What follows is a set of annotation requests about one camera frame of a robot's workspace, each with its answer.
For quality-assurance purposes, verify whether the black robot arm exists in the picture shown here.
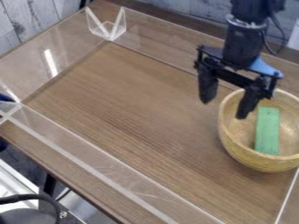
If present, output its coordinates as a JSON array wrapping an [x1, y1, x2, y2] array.
[[193, 0, 285, 119]]

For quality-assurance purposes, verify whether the brown wooden bowl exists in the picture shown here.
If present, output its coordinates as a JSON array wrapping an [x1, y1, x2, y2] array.
[[217, 89, 299, 172]]

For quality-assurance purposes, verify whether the clear acrylic tray wall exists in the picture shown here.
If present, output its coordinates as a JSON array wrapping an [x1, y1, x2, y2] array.
[[0, 1, 299, 224]]

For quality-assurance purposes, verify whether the black cable bottom left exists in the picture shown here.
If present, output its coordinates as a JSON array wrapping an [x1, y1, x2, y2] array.
[[0, 193, 62, 224]]

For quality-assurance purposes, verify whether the clear acrylic corner bracket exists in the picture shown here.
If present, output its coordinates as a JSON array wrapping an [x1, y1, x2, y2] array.
[[85, 7, 126, 42]]

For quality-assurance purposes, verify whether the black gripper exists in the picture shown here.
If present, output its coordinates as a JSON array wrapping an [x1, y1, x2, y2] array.
[[193, 16, 282, 119]]

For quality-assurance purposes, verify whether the green rectangular block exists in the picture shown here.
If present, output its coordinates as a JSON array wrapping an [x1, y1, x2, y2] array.
[[254, 107, 280, 156]]

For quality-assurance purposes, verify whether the black table leg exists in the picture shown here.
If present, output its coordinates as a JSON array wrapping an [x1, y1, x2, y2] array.
[[42, 174, 57, 197]]

